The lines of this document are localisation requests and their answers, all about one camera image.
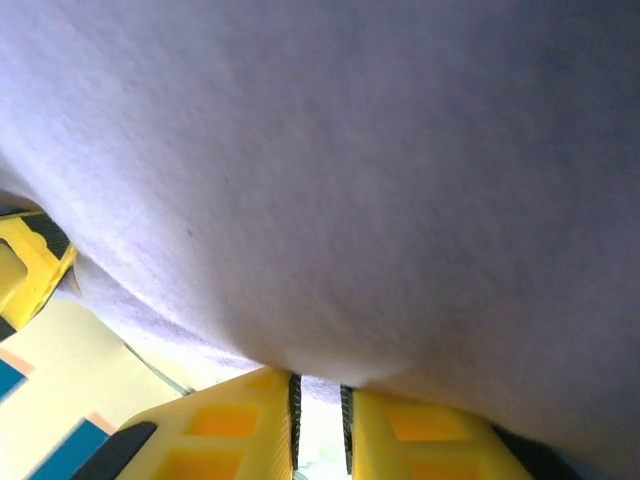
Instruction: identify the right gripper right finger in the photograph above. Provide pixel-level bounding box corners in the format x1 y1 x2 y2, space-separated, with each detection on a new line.
339 383 584 480

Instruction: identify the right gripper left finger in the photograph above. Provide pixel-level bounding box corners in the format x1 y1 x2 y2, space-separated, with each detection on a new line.
97 367 303 480

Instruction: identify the purple printed t-shirt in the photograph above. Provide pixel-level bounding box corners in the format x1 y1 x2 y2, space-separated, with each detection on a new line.
0 0 640 480

